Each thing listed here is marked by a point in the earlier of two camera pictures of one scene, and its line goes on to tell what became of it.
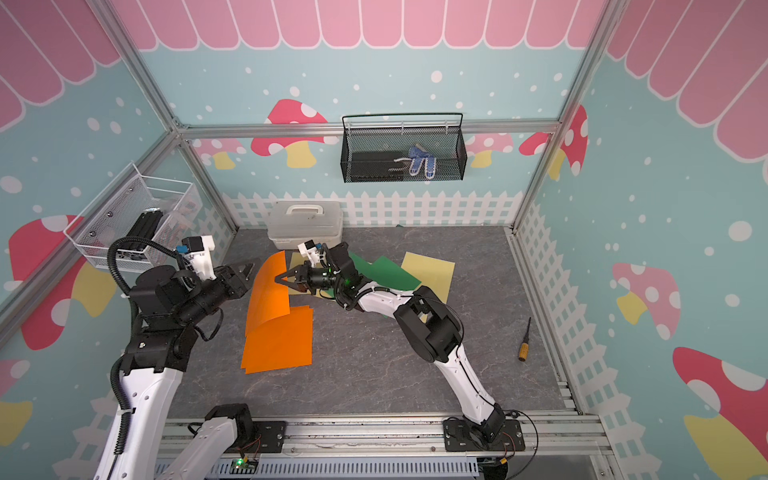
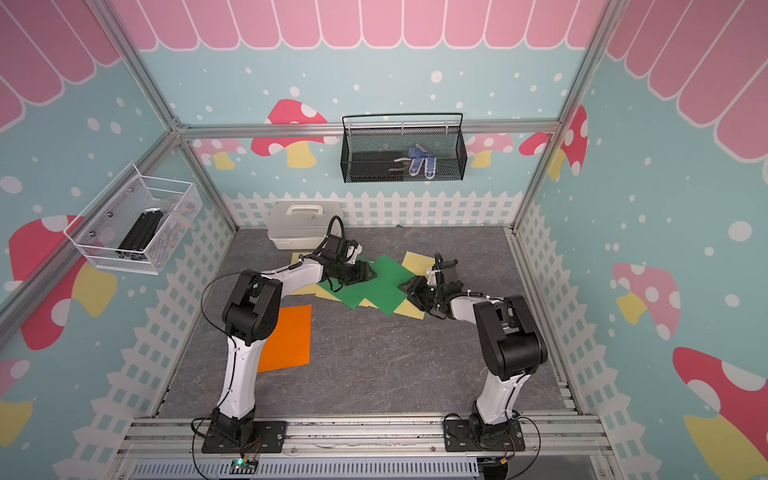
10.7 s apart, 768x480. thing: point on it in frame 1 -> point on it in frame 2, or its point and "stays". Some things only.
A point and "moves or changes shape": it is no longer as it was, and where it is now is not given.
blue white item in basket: x=419 y=156 stays
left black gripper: x=235 y=281 -> x=360 y=273
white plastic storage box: x=291 y=223 stays
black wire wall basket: x=399 y=147 stays
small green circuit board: x=243 y=466 stays
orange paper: x=269 y=298 moves or changes shape
